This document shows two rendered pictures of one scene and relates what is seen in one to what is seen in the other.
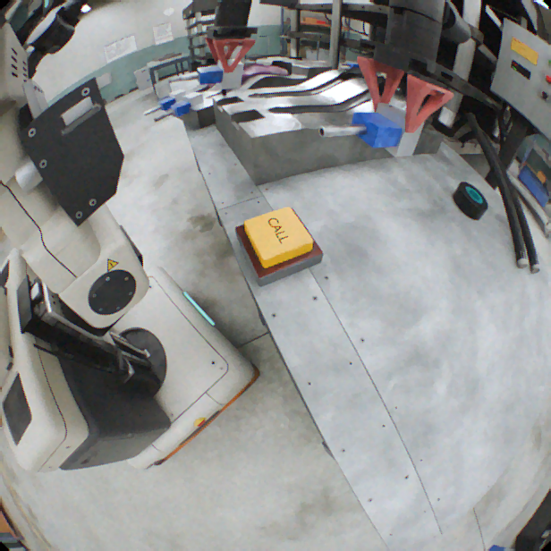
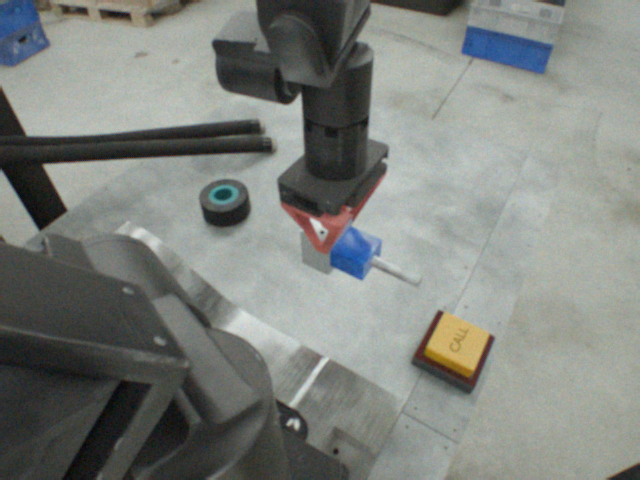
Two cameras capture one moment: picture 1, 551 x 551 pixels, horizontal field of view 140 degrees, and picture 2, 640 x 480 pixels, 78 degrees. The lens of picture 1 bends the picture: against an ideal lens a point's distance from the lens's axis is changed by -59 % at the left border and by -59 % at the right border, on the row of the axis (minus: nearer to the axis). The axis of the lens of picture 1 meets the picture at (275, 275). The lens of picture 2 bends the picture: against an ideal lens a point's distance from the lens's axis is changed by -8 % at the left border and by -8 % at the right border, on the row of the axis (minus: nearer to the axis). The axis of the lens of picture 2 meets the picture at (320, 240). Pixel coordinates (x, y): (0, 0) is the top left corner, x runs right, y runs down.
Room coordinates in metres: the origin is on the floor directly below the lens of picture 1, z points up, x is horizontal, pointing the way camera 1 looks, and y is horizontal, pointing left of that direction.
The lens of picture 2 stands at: (0.45, 0.11, 1.28)
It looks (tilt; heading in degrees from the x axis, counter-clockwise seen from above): 47 degrees down; 236
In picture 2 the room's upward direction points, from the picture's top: straight up
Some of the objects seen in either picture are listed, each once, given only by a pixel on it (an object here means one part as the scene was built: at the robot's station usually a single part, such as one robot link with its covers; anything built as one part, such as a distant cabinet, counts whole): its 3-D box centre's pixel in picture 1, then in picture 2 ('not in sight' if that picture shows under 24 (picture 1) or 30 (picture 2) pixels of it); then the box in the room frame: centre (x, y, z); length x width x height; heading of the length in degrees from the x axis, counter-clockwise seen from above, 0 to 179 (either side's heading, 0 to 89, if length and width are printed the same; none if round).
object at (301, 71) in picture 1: (249, 80); not in sight; (0.81, 0.07, 0.86); 0.50 x 0.26 x 0.11; 131
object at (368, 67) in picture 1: (394, 86); (328, 211); (0.27, -0.14, 0.99); 0.07 x 0.07 x 0.09; 24
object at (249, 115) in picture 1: (248, 124); (339, 469); (0.38, 0.04, 0.87); 0.05 x 0.05 x 0.04; 23
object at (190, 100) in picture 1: (177, 109); not in sight; (0.58, 0.24, 0.86); 0.13 x 0.05 x 0.05; 131
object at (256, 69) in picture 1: (249, 70); not in sight; (0.80, 0.07, 0.90); 0.26 x 0.18 x 0.08; 131
